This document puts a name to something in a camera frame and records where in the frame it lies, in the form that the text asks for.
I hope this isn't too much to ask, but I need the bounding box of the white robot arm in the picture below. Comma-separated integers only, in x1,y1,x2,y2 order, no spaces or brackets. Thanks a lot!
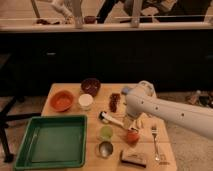
125,81,213,139

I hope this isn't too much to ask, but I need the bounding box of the purple bowl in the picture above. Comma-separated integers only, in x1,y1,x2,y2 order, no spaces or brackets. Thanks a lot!
81,78,101,96

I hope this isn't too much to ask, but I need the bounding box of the orange bowl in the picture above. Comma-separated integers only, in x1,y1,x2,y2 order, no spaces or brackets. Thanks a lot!
50,90,74,112

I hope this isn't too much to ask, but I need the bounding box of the silver fork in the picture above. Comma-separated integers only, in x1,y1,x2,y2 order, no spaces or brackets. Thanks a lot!
151,125,160,162

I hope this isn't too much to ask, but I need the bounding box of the green cup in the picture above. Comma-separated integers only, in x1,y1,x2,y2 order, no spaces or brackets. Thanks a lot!
100,126,113,141

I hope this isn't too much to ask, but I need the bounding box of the blue sponge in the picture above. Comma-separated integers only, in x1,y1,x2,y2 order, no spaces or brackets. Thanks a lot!
121,86,131,95

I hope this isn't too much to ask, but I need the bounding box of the metal cup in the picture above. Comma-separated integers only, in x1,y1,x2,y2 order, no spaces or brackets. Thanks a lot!
99,141,113,158

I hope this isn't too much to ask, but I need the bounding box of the white cup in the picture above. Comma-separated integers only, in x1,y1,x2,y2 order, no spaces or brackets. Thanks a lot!
78,94,93,111

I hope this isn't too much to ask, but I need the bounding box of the green plastic tray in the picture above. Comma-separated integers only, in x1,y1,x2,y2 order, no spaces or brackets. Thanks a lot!
14,115,87,171

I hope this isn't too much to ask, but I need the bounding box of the black chair base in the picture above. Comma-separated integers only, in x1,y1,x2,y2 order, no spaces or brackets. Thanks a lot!
0,53,42,164

